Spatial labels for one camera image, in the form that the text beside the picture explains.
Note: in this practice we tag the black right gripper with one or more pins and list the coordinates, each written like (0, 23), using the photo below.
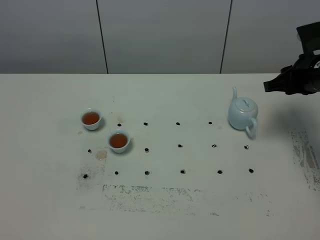
(301, 78)

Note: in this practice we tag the light blue porcelain teapot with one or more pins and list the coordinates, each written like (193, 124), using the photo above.
(242, 114)

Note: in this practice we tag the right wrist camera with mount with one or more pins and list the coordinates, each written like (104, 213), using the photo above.
(309, 36)

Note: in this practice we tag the far light blue teacup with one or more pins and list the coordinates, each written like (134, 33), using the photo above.
(90, 119)

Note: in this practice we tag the light blue teacup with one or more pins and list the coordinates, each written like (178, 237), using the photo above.
(118, 141)
(90, 119)

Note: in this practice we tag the near light blue teacup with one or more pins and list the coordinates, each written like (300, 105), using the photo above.
(118, 141)

